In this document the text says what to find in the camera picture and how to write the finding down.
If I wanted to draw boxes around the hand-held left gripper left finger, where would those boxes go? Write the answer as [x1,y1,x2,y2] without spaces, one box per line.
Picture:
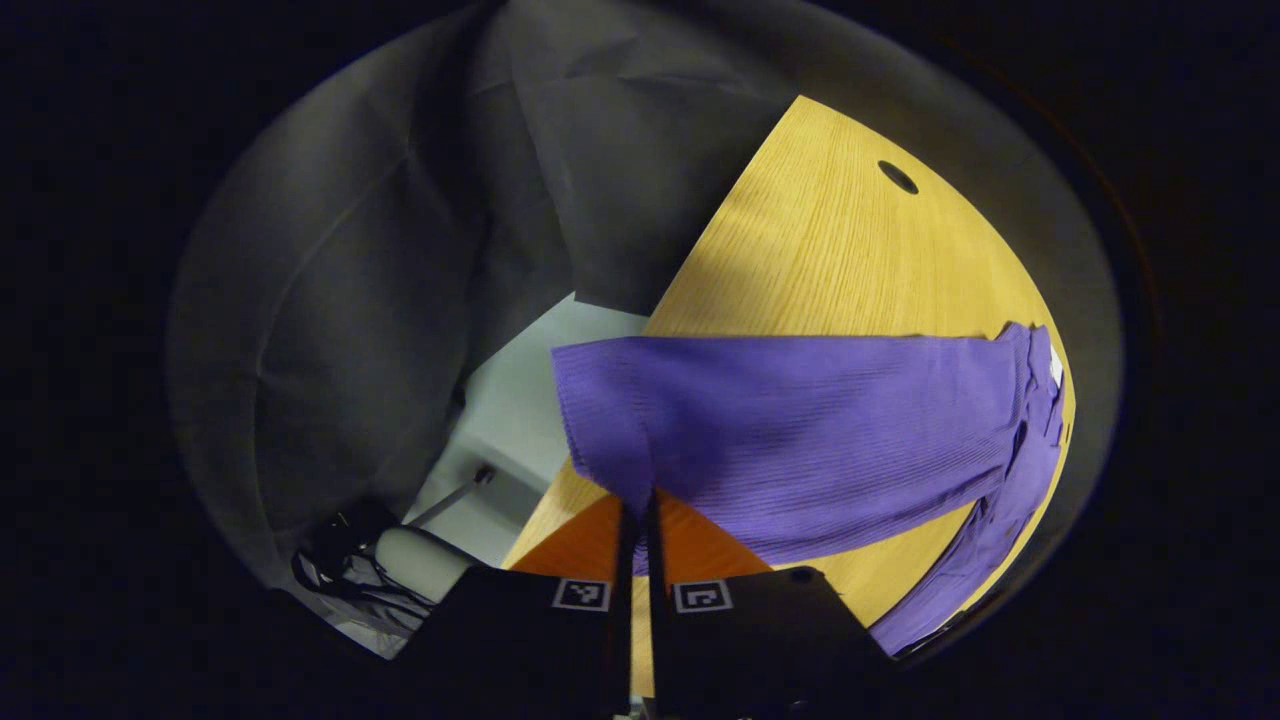
[385,493,638,720]

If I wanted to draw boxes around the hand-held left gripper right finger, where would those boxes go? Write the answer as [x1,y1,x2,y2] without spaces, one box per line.
[646,488,898,720]

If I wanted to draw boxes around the purple knit garment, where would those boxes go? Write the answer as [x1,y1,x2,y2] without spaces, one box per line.
[550,322,1067,657]

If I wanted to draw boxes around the thin metal rod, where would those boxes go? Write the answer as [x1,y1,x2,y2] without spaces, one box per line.
[404,464,497,531]

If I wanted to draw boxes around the grey rounded chair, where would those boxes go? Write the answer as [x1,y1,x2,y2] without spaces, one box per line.
[374,525,483,603]

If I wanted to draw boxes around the black cable bundle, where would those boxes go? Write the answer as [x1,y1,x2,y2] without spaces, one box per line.
[290,508,433,626]

